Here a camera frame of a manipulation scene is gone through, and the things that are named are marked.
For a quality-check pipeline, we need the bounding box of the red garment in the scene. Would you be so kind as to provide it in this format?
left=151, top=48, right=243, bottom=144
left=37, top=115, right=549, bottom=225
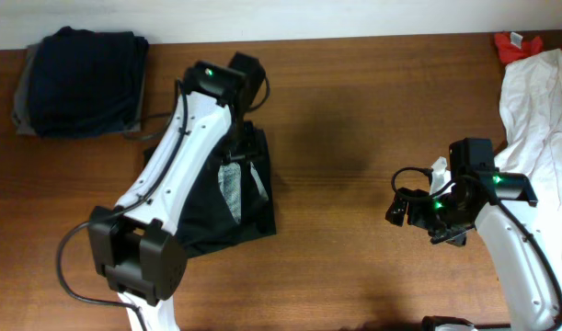
left=493, top=32, right=544, bottom=65

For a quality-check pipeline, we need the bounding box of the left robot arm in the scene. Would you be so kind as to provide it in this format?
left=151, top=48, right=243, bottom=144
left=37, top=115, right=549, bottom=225
left=87, top=92, right=235, bottom=330

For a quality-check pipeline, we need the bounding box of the white garment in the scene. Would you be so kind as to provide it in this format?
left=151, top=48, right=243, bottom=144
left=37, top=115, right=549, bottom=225
left=495, top=49, right=562, bottom=279

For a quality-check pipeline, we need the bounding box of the folded navy garment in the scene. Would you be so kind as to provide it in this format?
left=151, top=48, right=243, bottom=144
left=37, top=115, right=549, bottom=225
left=27, top=27, right=149, bottom=138

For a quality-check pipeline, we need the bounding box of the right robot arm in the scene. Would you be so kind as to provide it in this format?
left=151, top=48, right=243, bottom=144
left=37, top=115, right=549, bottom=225
left=385, top=156, right=562, bottom=330

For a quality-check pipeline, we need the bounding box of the black t-shirt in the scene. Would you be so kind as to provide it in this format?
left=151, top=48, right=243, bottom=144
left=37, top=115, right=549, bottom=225
left=142, top=128, right=278, bottom=259

